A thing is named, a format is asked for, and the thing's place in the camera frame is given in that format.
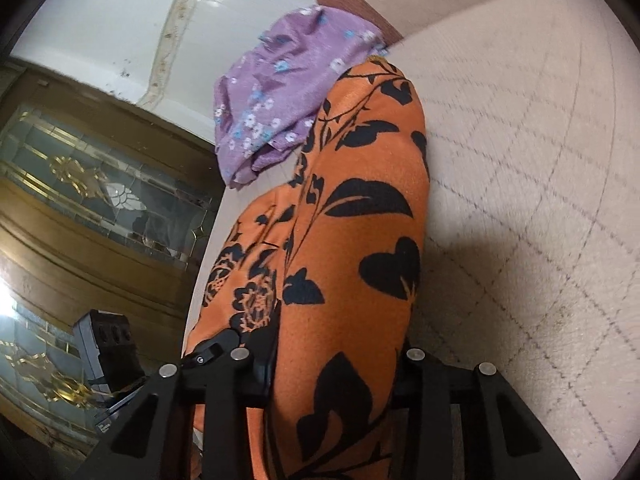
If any orange black floral garment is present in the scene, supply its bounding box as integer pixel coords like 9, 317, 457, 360
186, 56, 430, 479

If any pink quilted mattress cover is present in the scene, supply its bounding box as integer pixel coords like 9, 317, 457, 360
182, 0, 640, 480

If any purple floral garment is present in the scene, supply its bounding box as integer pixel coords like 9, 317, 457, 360
213, 4, 385, 188

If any wooden glass-panel wardrobe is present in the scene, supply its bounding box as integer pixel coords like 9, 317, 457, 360
1, 62, 224, 479

